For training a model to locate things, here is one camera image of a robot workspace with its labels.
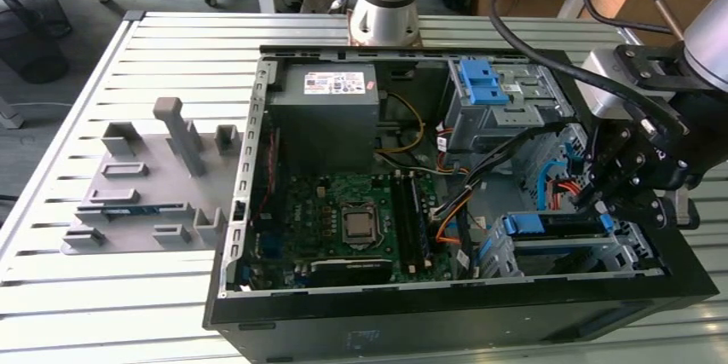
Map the CPU socket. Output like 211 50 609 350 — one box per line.
339 200 381 251

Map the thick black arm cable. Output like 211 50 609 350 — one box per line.
489 0 693 143

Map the green motherboard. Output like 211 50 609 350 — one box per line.
249 170 456 291

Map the grey white stand foot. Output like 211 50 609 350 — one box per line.
0 95 27 130

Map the blue-green RAM stick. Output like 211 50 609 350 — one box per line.
76 205 164 217

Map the black sleeved cable bundle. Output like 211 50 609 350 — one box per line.
431 122 569 222

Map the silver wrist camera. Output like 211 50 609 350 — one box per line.
579 49 636 118

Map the black camera bracket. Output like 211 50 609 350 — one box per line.
612 43 719 93

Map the black RAM slot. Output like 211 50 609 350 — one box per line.
393 170 416 272

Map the blue data wire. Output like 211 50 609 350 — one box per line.
535 158 571 211

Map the metal optical drive cage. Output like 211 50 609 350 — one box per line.
443 56 577 154

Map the dark RAM stick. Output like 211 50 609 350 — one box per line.
409 176 435 263

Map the small grey wrist camera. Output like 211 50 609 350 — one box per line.
673 187 701 229

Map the silver CPU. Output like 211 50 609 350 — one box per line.
344 212 376 240

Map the grey parts rack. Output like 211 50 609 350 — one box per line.
59 96 247 257

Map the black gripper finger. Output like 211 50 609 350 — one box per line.
583 123 647 214
593 192 687 234

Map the black PC case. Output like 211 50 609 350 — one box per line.
201 43 719 364

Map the blue plastic bay latch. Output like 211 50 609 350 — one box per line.
457 56 512 106

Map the metal disk bay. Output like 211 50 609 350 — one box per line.
480 210 667 280

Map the orange yellow power wire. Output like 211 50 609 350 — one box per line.
547 177 588 212

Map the grey power supply unit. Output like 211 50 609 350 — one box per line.
265 61 381 174

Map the hard disk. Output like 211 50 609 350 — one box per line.
504 212 615 240

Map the black graphics card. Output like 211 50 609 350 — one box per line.
305 255 395 289

